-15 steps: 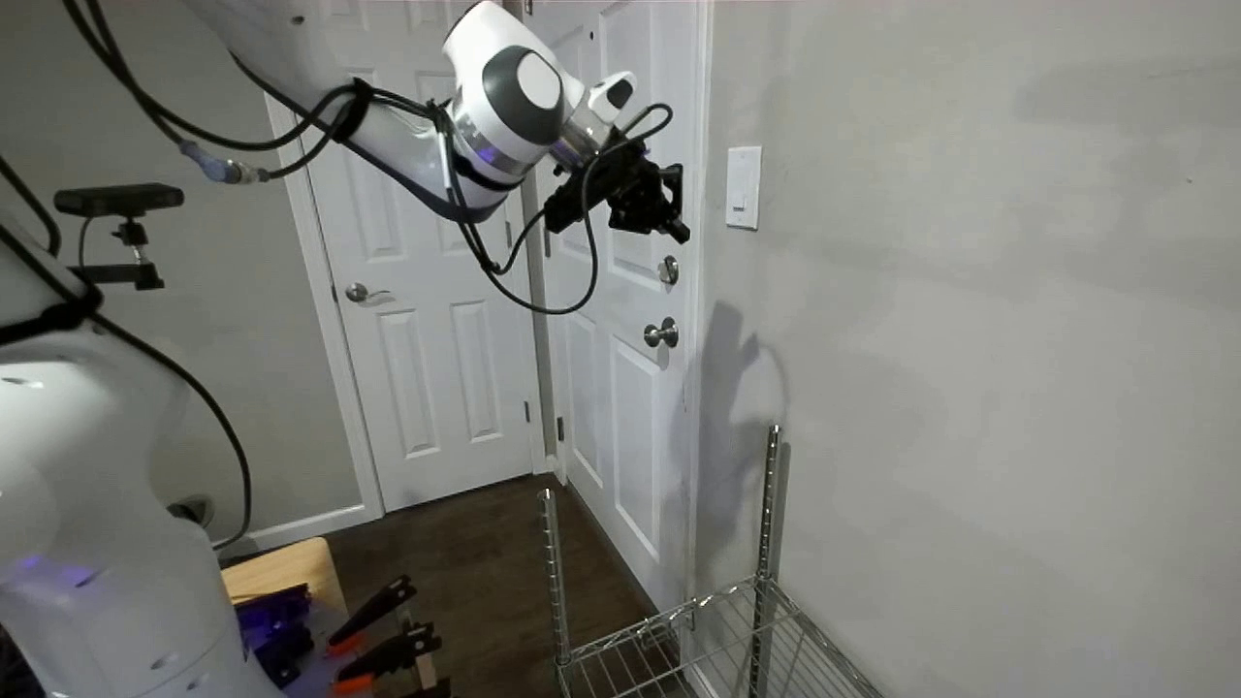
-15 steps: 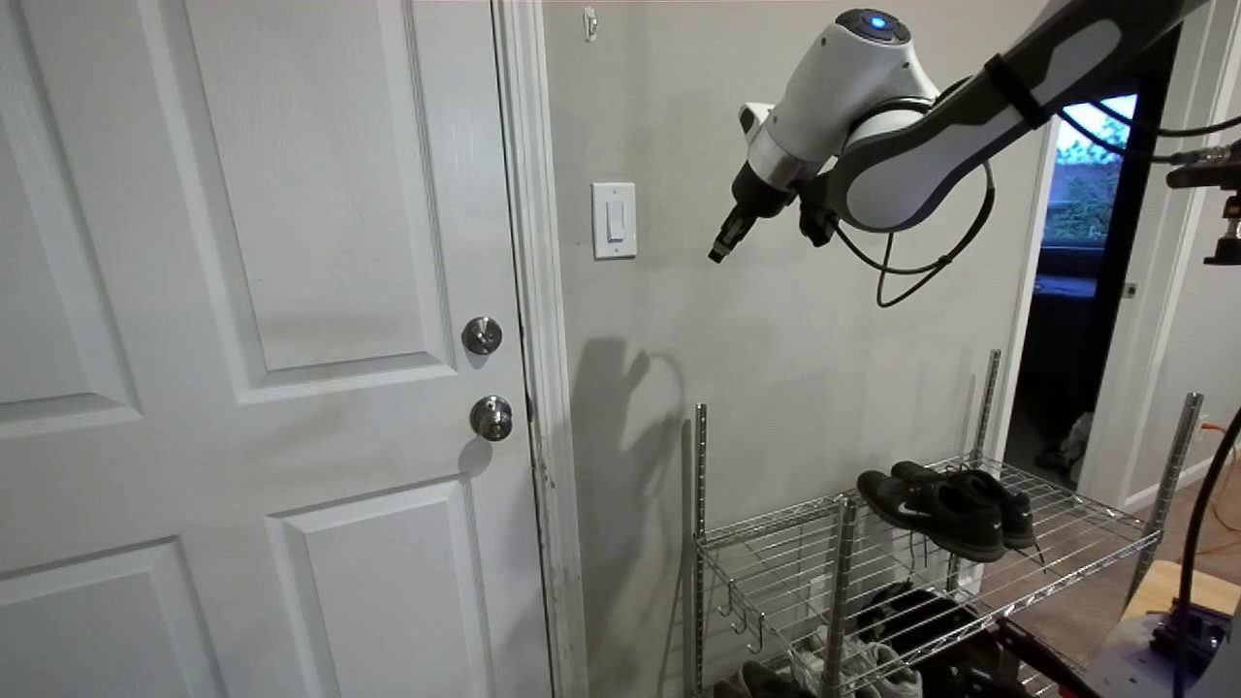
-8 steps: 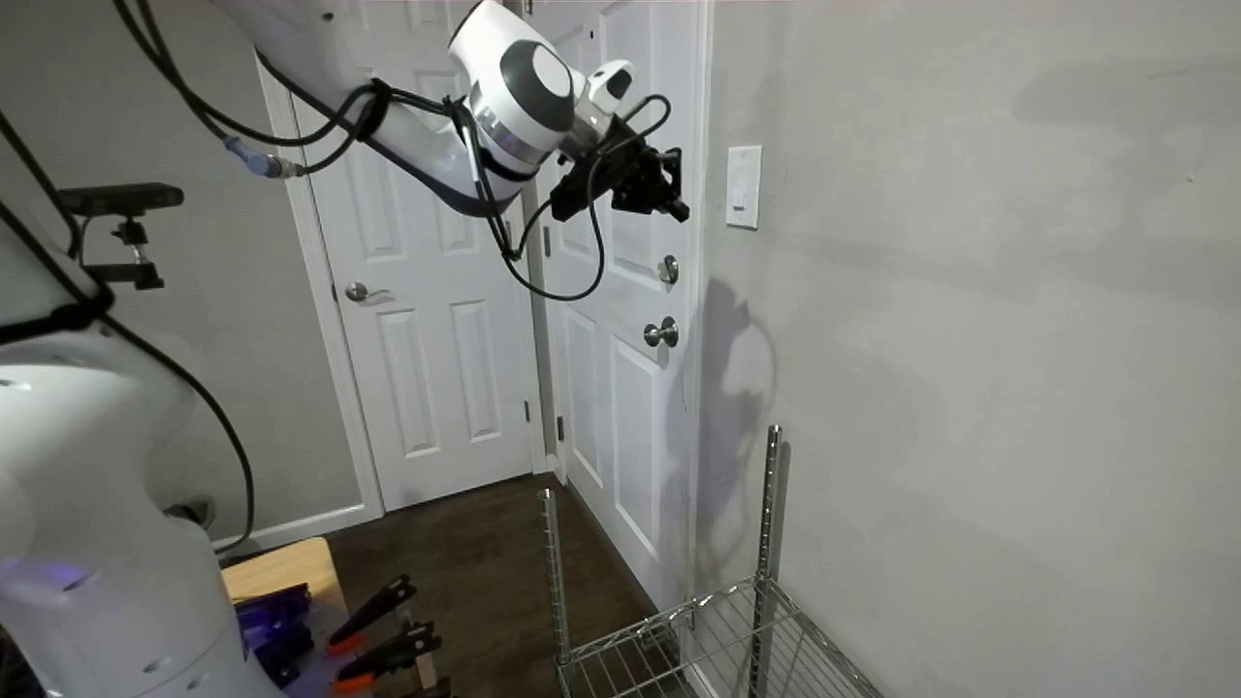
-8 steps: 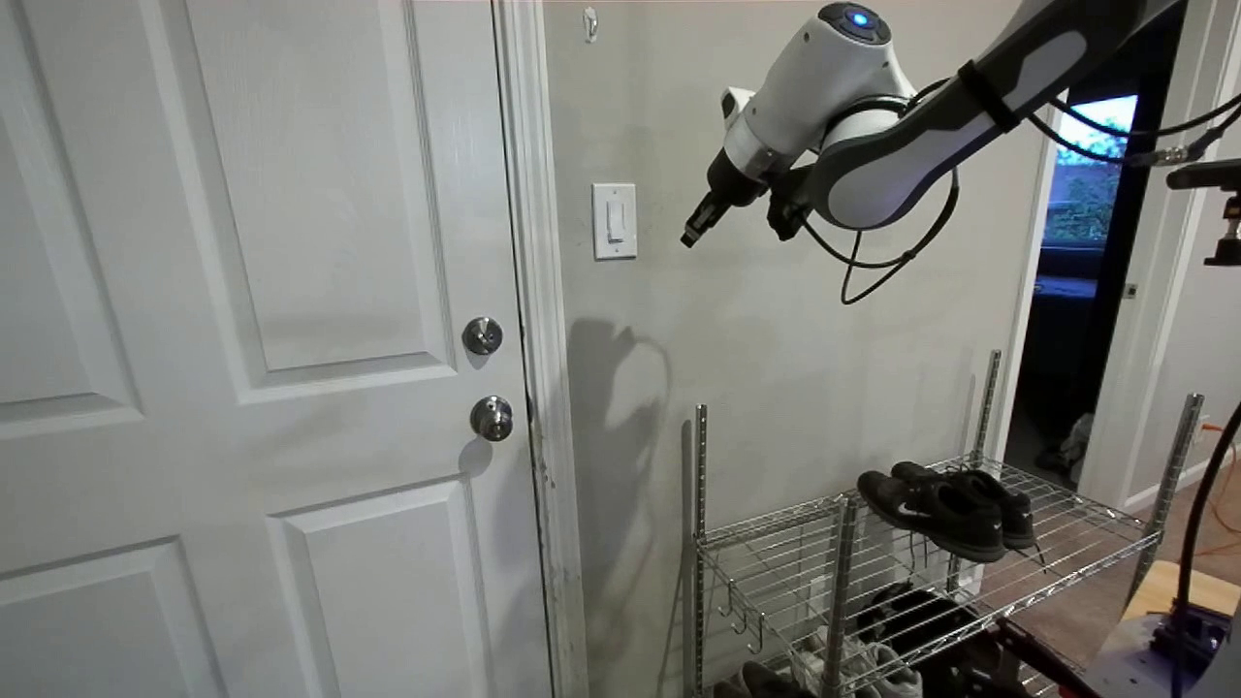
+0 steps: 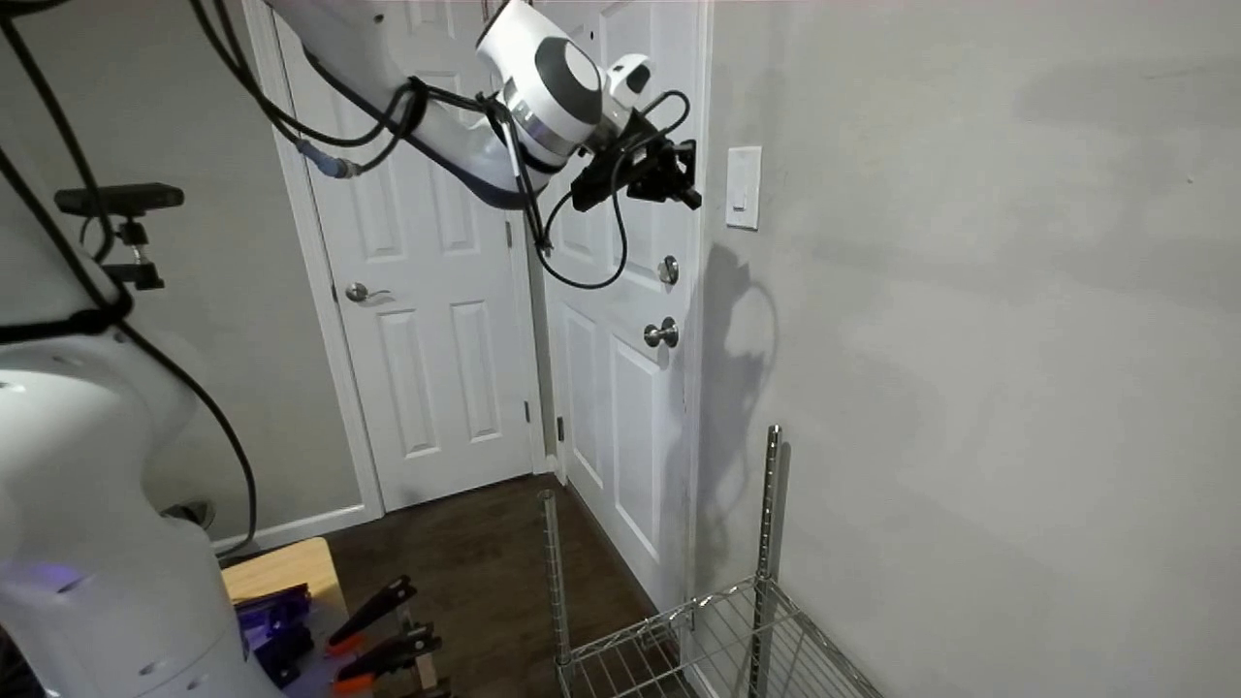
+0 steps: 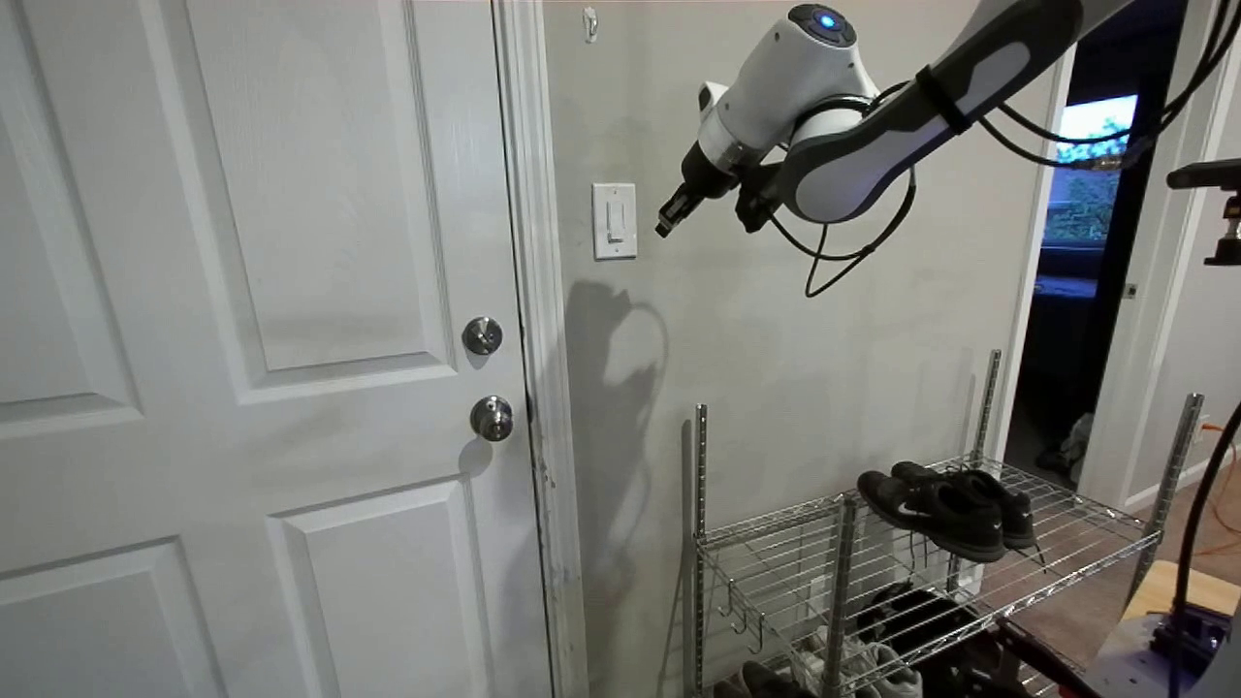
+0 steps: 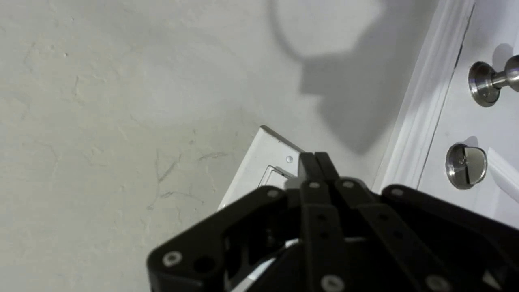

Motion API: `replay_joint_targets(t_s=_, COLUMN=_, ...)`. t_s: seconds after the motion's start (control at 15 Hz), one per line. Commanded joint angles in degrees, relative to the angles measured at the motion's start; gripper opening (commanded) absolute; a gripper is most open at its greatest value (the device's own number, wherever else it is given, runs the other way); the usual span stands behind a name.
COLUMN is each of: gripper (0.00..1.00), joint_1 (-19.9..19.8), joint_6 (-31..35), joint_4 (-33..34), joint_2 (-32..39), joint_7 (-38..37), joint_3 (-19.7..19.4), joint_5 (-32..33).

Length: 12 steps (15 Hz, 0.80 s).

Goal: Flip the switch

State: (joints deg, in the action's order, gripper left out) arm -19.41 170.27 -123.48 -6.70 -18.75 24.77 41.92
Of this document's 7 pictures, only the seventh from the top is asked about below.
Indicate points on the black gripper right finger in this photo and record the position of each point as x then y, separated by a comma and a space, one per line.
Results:
432, 238

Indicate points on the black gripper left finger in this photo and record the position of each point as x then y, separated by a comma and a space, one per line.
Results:
228, 244

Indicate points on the brushed steel deadbolt turn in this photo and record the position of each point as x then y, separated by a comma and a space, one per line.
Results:
466, 166

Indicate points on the brushed steel door knob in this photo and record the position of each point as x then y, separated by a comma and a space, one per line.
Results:
487, 82

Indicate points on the white door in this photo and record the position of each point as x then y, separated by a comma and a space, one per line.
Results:
487, 27

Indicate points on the white rocker switch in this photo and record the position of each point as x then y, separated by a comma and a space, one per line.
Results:
277, 178

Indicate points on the white light switch plate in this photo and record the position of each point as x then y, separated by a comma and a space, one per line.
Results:
260, 157

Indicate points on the white door frame trim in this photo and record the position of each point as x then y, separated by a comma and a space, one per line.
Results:
427, 98

